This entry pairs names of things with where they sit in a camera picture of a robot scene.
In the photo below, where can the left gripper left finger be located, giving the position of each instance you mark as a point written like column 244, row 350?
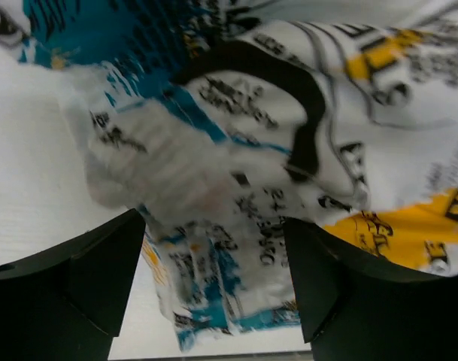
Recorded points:
column 68, row 302

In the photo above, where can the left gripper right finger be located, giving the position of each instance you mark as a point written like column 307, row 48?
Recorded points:
column 355, row 306

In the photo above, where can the patterned teal yellow shorts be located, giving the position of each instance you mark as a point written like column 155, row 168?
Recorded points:
column 238, row 127

